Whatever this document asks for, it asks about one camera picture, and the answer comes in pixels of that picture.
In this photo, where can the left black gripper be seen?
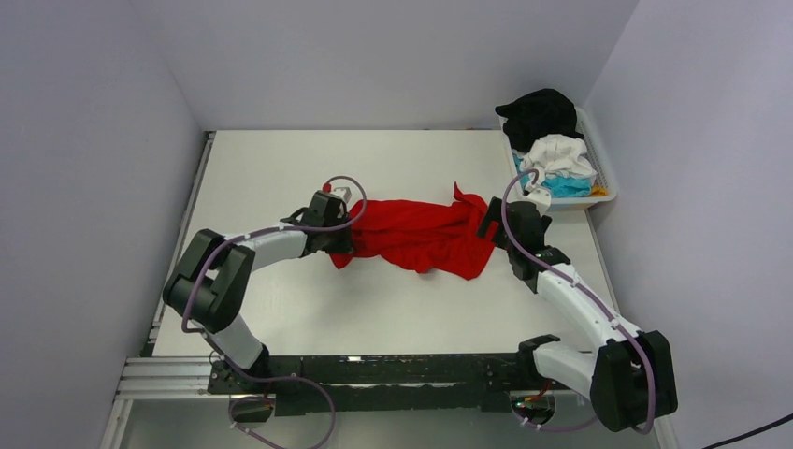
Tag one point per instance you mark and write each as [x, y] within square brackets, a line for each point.
[346, 246]

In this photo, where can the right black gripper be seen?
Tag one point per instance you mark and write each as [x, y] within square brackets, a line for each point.
[494, 214]

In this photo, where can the red t shirt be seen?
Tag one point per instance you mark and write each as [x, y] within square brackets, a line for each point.
[420, 236]

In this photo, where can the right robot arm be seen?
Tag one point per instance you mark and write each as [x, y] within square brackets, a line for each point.
[627, 375]

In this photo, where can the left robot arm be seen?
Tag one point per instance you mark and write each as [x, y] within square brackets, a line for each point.
[209, 282]

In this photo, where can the turquoise t shirt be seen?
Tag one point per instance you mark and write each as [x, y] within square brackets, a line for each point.
[558, 186]

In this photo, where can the white t shirt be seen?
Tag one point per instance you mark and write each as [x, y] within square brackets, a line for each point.
[559, 156]

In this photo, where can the white laundry basket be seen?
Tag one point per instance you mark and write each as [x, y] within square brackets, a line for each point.
[597, 157]

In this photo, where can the black t shirt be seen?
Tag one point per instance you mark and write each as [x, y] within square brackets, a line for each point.
[536, 115]

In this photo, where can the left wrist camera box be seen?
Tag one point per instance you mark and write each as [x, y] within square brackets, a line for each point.
[342, 192]

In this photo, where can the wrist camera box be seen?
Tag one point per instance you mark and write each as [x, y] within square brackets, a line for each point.
[540, 197]
[342, 192]

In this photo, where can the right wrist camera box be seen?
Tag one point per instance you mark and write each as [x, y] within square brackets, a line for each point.
[540, 197]

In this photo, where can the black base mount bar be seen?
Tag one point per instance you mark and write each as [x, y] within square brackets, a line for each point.
[300, 384]

